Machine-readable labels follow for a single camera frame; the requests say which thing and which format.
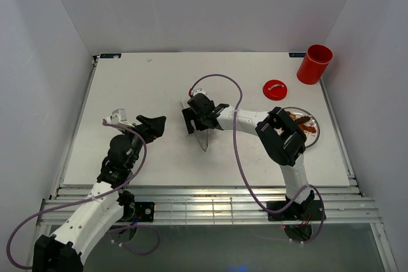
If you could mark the metal food tongs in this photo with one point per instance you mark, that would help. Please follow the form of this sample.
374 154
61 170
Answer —
201 137

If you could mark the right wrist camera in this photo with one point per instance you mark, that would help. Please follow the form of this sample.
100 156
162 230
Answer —
193 92

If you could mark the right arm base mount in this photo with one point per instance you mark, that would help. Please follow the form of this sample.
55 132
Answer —
310 209

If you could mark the red container lid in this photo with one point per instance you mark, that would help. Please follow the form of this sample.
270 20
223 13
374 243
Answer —
275 90

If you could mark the brown braised meat piece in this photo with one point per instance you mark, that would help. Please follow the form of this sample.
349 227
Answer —
293 116

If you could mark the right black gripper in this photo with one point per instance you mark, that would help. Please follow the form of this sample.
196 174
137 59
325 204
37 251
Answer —
189 114

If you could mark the aluminium table frame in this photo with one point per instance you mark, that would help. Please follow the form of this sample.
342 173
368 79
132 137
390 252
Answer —
117 78

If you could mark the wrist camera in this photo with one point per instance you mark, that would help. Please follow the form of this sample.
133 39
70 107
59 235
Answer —
118 117
193 92

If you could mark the red cylindrical lunch container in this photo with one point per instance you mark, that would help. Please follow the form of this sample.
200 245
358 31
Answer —
315 61

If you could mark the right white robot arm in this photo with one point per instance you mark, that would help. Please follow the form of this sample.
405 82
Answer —
282 139

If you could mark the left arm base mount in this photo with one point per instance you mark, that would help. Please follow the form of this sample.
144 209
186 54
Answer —
136 211

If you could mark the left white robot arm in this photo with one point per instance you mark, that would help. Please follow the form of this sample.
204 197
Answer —
69 246

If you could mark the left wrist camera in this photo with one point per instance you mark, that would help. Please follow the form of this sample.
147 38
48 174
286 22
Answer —
118 117

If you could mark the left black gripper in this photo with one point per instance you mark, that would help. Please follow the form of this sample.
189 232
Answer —
150 128

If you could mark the patterned round plate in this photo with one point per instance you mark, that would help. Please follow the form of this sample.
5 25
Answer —
307 123

